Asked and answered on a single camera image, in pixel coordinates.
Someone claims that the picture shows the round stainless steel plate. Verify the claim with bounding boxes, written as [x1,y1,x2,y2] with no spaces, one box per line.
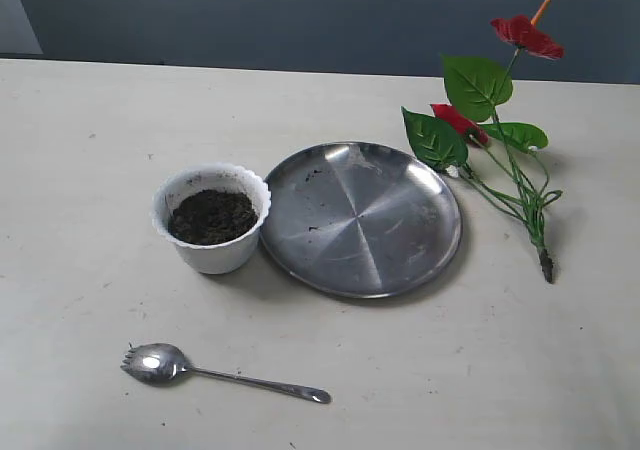
[261,142,463,299]

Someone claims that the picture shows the dark soil in pot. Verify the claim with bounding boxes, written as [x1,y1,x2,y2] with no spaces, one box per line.
[168,190,258,246]

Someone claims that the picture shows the stainless steel spork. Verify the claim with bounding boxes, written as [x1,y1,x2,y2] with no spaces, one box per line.
[120,343,332,405]

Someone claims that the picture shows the white scalloped flower pot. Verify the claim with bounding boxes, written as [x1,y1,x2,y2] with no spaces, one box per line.
[151,162,271,275]

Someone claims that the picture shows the artificial red anthurium plant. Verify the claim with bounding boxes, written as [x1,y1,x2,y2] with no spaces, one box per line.
[402,0,565,283]

